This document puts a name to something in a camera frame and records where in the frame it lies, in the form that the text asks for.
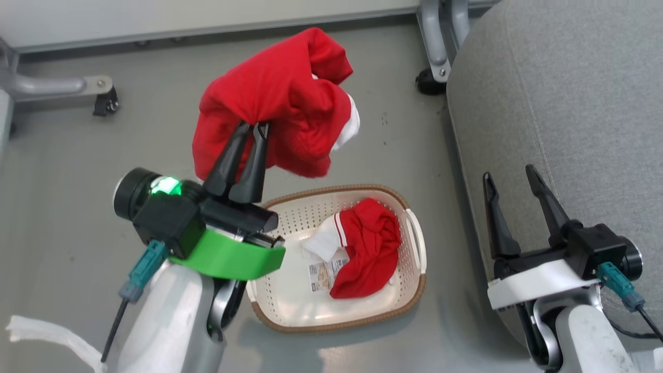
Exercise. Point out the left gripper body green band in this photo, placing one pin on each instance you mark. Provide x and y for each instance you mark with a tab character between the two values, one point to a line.
233	259

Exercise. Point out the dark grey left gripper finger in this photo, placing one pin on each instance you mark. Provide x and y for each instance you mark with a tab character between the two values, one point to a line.
253	176
228	166

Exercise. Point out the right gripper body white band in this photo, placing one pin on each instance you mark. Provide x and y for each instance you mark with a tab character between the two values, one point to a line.
533	282

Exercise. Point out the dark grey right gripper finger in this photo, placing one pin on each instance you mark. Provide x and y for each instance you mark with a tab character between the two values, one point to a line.
549	207
500	228

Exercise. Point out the red garment with white trim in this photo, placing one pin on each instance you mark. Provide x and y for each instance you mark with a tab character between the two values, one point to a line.
279	88

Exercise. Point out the red white striped-collar garment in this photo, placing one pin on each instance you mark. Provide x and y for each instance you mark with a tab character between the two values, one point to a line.
368	248

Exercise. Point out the cream perforated basket brown rim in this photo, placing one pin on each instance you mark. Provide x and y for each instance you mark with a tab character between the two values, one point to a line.
290	305

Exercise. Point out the grey fabric sofa seat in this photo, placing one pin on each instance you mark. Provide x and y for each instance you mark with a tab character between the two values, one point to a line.
570	103

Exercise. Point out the paper label sticker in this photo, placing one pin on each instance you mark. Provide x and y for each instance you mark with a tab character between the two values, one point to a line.
321	277

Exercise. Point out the grey metal leg with caster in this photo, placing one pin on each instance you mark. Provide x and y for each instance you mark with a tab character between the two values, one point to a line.
435	41
52	85

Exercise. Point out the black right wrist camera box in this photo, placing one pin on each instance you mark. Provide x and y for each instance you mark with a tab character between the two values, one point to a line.
595	248

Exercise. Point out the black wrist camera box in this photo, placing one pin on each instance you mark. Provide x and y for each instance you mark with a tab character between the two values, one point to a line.
595	248
168	225

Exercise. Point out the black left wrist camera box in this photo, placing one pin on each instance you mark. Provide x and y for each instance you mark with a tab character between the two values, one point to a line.
168	225

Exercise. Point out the white frame panel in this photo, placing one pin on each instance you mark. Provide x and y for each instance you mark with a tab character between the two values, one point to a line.
155	20

